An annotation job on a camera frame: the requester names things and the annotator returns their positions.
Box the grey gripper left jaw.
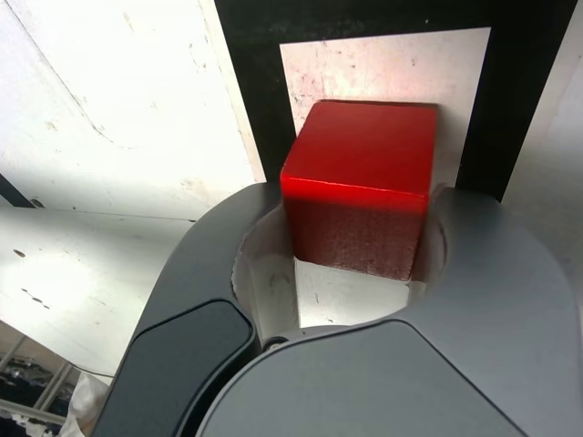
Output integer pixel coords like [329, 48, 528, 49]
[93, 180, 302, 437]

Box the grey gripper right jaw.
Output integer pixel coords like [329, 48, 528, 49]
[195, 184, 583, 437]

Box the red cube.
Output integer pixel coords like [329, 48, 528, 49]
[280, 98, 441, 281]

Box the black tape square outline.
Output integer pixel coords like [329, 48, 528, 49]
[212, 0, 579, 204]

